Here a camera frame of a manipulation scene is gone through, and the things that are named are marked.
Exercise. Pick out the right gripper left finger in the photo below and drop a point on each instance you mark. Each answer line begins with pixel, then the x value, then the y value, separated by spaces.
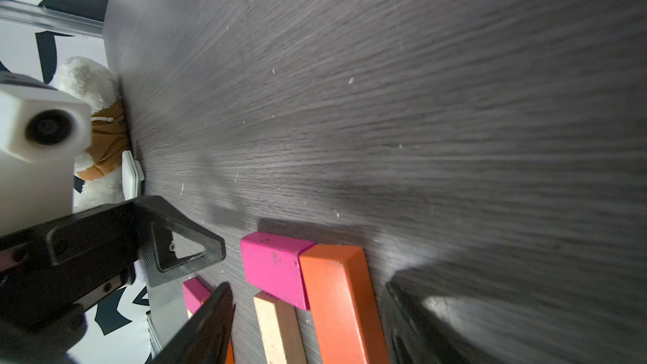
pixel 206 336

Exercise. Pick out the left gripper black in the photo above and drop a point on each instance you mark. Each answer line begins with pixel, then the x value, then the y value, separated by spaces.
pixel 77 260

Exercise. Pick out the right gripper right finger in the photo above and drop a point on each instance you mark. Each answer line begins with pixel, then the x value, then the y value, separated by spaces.
pixel 412 336

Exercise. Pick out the magenta block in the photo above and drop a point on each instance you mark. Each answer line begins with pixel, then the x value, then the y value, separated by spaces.
pixel 272 264
pixel 196 292

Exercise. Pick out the natural wood block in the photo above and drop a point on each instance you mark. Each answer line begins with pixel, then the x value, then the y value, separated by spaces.
pixel 279 329

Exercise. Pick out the orange block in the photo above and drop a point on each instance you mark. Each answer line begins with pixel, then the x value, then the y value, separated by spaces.
pixel 230 353
pixel 343 305

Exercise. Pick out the white rectangular case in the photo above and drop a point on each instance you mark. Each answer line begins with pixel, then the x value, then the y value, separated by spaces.
pixel 132 176

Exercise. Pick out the white teddy bear brown shirt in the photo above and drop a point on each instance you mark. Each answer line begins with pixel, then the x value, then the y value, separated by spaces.
pixel 100 165

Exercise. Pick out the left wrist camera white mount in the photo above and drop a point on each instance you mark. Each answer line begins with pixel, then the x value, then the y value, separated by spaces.
pixel 42 131

